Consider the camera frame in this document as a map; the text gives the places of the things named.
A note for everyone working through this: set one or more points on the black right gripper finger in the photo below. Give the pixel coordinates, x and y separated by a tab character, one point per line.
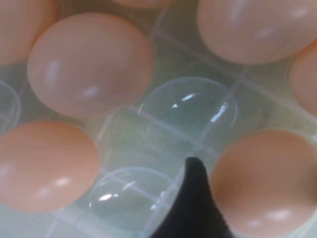
193	210

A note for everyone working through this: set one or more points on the orange plastic egg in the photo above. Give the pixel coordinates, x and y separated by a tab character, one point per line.
305	79
257	29
89	64
44	166
141	2
17	27
267	178

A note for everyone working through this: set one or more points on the clear plastic egg box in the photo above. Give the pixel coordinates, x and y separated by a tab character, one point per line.
188	111

